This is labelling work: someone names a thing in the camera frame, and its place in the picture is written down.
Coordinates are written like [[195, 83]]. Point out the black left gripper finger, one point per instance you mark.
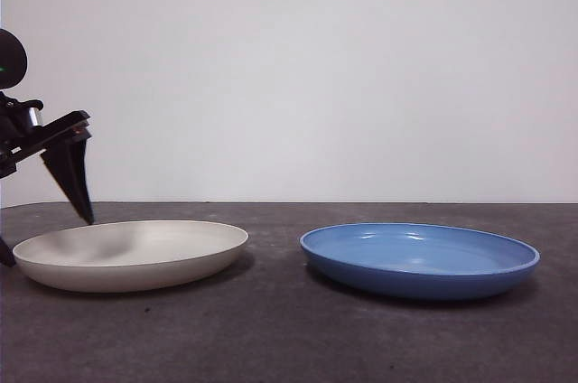
[[70, 175], [4, 252]]

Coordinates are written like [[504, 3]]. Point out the white round plate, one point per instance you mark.
[[131, 261]]

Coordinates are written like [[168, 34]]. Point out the blue round plate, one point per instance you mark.
[[420, 265]]

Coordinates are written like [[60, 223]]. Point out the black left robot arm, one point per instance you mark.
[[10, 58]]

